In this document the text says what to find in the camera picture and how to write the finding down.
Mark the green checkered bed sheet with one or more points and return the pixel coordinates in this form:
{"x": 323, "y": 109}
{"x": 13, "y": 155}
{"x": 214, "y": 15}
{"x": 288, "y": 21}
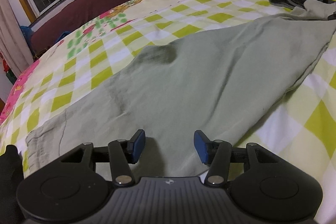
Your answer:
{"x": 300, "y": 127}

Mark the light green pants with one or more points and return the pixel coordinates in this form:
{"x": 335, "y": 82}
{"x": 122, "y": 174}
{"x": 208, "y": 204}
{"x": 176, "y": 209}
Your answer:
{"x": 219, "y": 81}

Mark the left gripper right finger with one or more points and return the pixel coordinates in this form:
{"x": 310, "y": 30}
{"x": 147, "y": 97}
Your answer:
{"x": 216, "y": 154}

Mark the beige left curtain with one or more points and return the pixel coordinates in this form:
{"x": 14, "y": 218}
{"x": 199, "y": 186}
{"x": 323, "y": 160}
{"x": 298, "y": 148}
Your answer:
{"x": 14, "y": 48}

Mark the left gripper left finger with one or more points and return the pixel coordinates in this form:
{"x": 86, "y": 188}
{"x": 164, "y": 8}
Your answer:
{"x": 122, "y": 153}

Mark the maroon sofa bench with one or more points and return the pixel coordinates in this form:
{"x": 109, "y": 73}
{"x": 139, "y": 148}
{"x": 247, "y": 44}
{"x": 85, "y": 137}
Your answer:
{"x": 68, "y": 19}

